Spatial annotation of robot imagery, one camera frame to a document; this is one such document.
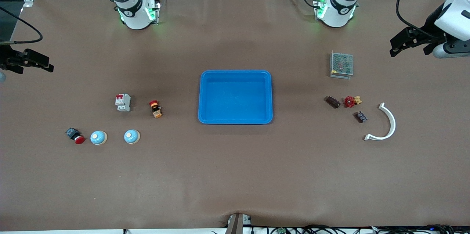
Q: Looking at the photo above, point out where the blue bell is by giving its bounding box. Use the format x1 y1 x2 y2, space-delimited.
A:
90 131 108 145
124 129 141 144

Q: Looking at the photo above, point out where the blue plastic tray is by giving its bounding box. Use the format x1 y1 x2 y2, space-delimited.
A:
198 70 273 125

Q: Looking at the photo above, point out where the metal mesh power supply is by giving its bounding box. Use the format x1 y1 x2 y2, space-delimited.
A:
329 51 354 79

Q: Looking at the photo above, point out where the red mushroom push button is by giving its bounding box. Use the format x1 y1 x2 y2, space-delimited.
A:
65 127 86 145

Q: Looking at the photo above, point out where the brass valve red handwheel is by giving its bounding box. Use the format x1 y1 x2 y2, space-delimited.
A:
344 96 363 108

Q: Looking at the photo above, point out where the white curved plastic clamp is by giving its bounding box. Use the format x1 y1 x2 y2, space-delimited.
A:
364 102 397 141

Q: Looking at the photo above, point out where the red yellow push button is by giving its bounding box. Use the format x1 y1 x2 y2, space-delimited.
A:
149 100 162 118

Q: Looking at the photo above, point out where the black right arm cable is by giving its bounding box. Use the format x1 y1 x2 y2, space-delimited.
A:
0 6 43 45

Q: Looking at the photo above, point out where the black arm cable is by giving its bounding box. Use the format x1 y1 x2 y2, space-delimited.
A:
0 6 43 45
396 0 452 40

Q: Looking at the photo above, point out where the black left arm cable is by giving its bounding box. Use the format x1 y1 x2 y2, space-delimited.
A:
396 0 452 40

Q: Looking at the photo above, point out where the white circuit breaker red switch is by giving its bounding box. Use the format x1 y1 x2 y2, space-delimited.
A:
115 94 131 112

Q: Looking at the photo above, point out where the black cable bundle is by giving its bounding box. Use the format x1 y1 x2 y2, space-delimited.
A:
253 224 456 234

